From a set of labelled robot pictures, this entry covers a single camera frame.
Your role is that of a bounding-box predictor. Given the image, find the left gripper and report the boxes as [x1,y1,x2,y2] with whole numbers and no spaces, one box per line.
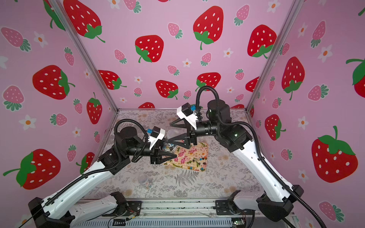
[123,137,175,166]

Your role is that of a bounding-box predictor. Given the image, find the clear candy jar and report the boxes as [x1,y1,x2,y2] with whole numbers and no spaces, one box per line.
[162,143,178,154]
[138,174,150,189]

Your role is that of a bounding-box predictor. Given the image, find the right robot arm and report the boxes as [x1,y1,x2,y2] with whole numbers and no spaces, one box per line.
[168,100,304,222]

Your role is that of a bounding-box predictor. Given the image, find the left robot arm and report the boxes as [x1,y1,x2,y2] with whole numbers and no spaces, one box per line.
[29,126,177,228]

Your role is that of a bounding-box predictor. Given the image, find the poured candies on tray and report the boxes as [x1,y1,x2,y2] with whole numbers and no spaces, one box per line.
[177,147,208,172]

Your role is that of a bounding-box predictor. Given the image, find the floral yellow tray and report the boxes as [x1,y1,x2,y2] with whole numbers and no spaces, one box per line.
[163,142,209,172]

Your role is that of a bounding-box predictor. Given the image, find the white vented strip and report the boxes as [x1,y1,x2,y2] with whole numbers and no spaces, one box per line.
[75,218,237,228]

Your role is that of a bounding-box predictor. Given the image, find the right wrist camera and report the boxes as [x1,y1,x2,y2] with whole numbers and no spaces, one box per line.
[176,103,198,130]

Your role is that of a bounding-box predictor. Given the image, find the aluminium front rail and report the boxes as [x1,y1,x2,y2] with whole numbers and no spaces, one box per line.
[76,198,294,219]

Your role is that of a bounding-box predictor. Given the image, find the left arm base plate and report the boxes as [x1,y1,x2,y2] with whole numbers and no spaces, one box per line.
[103,192,143,217]

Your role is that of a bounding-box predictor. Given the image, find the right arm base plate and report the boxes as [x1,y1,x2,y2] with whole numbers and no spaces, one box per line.
[214,190,255,216]

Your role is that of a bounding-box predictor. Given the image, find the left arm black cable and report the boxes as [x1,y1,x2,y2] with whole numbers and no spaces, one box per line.
[17,118,149,228]

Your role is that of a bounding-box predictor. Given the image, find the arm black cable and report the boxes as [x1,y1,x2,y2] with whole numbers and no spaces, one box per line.
[195,85,328,228]
[17,118,149,228]

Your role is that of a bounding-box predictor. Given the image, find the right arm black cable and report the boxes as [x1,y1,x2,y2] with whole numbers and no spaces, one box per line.
[195,85,328,228]

